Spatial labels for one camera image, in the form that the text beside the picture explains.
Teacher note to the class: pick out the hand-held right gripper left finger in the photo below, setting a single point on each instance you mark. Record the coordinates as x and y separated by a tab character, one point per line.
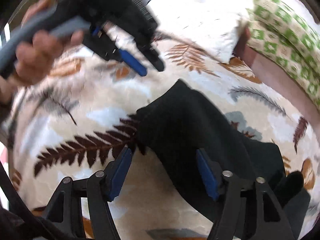
120	175

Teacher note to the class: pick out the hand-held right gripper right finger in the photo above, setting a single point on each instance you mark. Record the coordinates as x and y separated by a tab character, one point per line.
206	175

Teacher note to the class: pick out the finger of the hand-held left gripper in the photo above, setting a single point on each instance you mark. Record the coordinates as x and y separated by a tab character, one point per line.
152	55
132	62

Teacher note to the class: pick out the black pants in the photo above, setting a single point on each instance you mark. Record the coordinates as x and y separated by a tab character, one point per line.
187	120

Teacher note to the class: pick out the person's left hand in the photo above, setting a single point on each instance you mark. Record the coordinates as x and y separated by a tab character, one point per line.
37	57

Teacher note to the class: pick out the leaf print fleece blanket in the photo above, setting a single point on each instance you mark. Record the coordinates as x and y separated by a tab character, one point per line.
100	97

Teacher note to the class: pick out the pinkish brown bed sheet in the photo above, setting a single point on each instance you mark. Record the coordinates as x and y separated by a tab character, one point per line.
275	80

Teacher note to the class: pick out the green white patterned pillow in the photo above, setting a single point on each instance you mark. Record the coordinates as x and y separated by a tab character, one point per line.
282	35

